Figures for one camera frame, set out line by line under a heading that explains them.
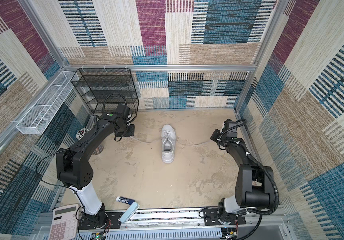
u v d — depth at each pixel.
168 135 0.96
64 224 0.71
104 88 1.08
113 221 0.73
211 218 0.73
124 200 0.78
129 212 0.73
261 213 0.42
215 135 0.82
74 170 0.47
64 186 0.51
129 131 0.80
